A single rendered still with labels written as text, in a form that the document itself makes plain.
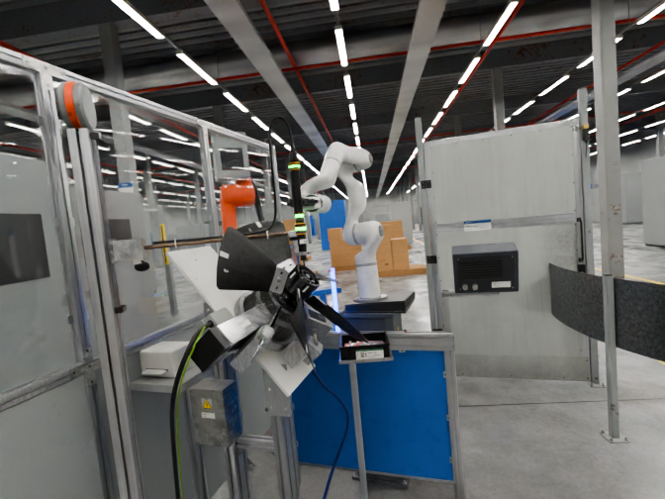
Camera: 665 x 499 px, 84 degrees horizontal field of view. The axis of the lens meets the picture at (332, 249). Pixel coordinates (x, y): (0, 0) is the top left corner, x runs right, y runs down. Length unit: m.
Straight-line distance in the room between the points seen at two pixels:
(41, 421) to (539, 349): 3.10
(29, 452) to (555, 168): 3.29
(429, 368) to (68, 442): 1.44
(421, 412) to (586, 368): 1.83
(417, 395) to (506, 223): 1.73
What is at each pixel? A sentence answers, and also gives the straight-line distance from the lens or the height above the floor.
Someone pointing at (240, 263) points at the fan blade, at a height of 1.31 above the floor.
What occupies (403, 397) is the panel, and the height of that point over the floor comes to 0.54.
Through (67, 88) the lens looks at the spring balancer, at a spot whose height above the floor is 1.92.
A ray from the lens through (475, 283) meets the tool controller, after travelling 1.72.
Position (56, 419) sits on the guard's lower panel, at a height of 0.85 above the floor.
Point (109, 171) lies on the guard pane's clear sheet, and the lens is 1.76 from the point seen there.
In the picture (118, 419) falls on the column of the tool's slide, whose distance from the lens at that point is 1.62.
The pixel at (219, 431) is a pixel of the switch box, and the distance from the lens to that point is 1.58.
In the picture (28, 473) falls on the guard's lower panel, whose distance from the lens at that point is 1.62.
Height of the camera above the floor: 1.41
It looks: 4 degrees down
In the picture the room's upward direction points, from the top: 5 degrees counter-clockwise
